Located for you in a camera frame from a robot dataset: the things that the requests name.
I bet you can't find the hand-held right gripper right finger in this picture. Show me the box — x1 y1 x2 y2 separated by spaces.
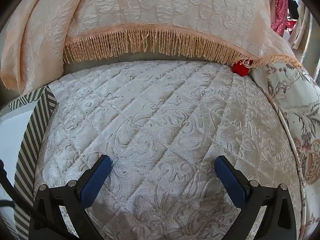
214 155 298 240

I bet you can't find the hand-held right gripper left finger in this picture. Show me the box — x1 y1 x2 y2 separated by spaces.
26 155 112 240

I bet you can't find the black white striped box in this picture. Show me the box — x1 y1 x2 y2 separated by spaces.
0 85 58 240

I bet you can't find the cream quilted bedspread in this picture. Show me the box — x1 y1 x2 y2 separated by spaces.
32 61 307 240

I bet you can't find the ivory floral print pillow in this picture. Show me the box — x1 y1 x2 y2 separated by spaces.
250 60 320 240

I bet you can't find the small red box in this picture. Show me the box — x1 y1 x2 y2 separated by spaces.
233 59 251 77

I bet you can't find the beige hanging cloth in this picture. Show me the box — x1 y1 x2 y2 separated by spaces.
289 5 312 50

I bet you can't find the peach fringed blanket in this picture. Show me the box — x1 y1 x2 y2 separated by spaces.
0 0 303 90

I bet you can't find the red dotted hanging cloth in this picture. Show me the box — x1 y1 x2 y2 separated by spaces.
271 0 289 37

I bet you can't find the black cable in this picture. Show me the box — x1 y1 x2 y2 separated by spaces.
0 159 75 240

